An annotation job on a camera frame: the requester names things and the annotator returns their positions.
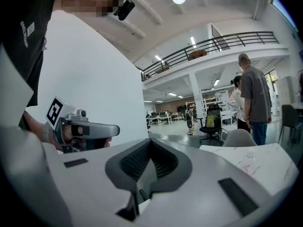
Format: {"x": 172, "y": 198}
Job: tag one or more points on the person's head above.
{"x": 90, "y": 1}

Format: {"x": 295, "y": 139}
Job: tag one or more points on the person's left forearm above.
{"x": 33, "y": 124}

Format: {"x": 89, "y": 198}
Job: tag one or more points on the white wristband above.
{"x": 46, "y": 132}

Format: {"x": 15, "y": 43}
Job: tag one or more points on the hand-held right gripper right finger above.
{"x": 189, "y": 209}

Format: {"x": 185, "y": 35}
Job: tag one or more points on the black office chair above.
{"x": 210, "y": 129}

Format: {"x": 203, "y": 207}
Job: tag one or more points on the white shelving unit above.
{"x": 222, "y": 96}

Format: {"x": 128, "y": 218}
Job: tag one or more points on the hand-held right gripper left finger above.
{"x": 90, "y": 185}

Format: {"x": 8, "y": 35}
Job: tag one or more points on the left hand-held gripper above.
{"x": 54, "y": 111}

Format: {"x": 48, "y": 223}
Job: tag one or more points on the black balcony railing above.
{"x": 265, "y": 32}

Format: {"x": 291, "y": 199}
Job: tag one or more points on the white partition panel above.
{"x": 94, "y": 79}

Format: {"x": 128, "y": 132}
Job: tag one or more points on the dark grey chair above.
{"x": 288, "y": 117}

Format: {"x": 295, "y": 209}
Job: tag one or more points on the white marble square table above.
{"x": 272, "y": 164}

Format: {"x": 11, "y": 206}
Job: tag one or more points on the grey upholstered chair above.
{"x": 239, "y": 138}

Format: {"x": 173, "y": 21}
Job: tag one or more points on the person's black shirt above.
{"x": 23, "y": 20}

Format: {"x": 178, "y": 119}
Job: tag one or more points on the person's left hand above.
{"x": 101, "y": 142}

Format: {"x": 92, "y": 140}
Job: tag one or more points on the yellow-green backpack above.
{"x": 211, "y": 120}

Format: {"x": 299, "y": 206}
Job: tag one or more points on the black head camera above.
{"x": 125, "y": 9}

